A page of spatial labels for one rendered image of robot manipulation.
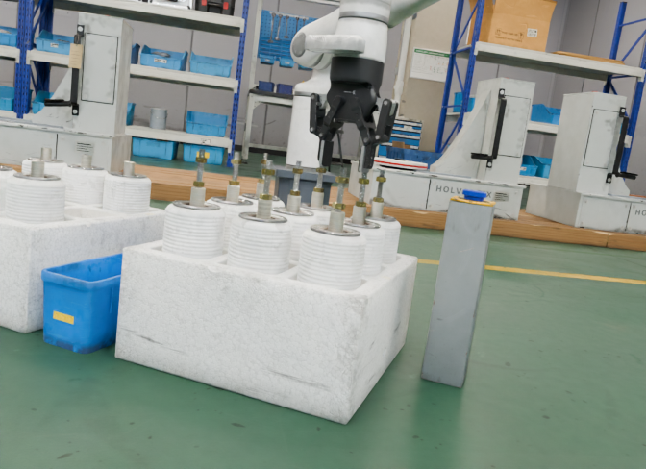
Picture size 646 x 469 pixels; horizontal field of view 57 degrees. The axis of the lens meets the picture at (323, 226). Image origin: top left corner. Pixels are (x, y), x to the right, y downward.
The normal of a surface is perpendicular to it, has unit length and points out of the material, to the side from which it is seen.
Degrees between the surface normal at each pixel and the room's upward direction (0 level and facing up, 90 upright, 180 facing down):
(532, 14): 101
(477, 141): 90
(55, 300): 92
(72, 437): 0
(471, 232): 90
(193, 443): 0
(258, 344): 90
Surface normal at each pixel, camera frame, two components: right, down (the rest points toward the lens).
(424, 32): 0.15, 0.17
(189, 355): -0.33, 0.10
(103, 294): 0.92, 0.21
